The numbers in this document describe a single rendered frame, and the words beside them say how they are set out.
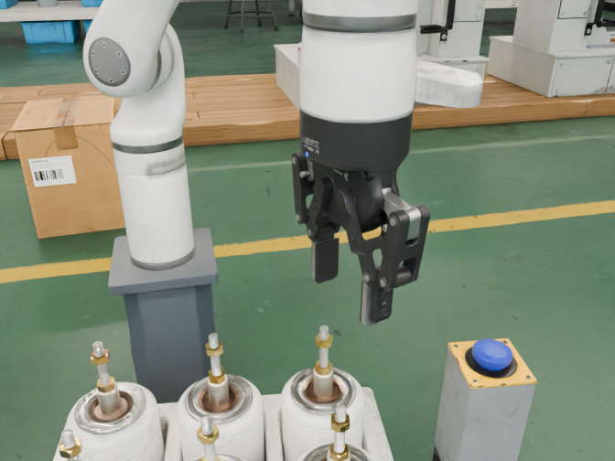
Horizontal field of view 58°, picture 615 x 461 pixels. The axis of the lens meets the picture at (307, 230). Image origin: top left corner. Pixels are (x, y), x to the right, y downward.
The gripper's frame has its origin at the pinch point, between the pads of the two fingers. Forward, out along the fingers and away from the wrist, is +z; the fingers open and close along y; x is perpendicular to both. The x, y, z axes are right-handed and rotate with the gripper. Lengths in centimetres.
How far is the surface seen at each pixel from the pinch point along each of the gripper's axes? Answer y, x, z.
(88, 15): -447, 65, 27
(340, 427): 0.6, -0.6, 14.4
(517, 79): -156, 207, 36
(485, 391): 2.5, 15.6, 16.4
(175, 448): -17.9, -11.2, 29.0
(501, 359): 1.6, 18.3, 14.1
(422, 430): -17, 28, 47
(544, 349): -21, 62, 47
